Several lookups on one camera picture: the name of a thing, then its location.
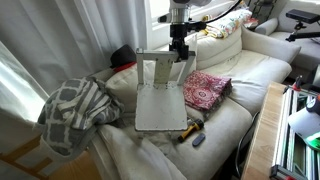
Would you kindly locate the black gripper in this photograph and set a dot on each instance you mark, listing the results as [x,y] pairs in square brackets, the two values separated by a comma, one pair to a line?
[179,33]

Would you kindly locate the white wooden chair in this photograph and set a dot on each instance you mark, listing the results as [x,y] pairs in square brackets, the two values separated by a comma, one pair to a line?
[160,110]

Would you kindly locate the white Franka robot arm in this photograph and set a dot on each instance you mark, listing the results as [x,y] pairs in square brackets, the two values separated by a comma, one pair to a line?
[180,13]

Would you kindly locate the red patterned folded cloth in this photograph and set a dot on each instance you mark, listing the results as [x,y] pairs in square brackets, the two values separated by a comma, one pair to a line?
[203,93]

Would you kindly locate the black hat with red band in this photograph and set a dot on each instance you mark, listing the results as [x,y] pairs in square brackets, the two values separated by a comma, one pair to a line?
[123,55]

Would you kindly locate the colourful floral blanket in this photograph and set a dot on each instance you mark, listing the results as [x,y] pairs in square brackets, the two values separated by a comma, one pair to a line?
[230,21]

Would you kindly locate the beige sofa back cushion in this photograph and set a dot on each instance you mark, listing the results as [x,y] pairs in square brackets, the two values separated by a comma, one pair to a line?
[123,83]

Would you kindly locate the yellow black flashlight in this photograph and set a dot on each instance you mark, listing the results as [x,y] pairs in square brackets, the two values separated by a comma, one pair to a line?
[191,129]

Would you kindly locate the black remote control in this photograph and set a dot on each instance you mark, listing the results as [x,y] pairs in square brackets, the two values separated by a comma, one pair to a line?
[198,139]

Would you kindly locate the beige sofa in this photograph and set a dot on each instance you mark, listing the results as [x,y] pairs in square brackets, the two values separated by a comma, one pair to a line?
[213,140]

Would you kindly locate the grey curtain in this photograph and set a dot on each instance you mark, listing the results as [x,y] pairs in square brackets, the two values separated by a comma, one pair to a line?
[66,33]

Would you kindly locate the grey white patterned blanket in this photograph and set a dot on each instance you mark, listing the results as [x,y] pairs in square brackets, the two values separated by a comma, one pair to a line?
[73,110]

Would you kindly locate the red black clamp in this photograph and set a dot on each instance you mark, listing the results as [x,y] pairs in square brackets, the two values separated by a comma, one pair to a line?
[296,83]

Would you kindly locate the light wooden table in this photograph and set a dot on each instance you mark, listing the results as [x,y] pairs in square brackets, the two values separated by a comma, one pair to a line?
[263,140]

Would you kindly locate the grey sofa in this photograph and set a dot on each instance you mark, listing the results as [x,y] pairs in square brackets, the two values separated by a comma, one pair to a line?
[306,50]

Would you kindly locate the white device with green light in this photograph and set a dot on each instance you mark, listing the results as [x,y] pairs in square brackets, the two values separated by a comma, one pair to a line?
[301,121]

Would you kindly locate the wooden side table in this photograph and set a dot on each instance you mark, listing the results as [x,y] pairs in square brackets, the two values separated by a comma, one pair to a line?
[20,160]

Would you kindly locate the aluminium frame rack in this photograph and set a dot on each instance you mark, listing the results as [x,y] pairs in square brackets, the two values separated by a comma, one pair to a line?
[283,143]

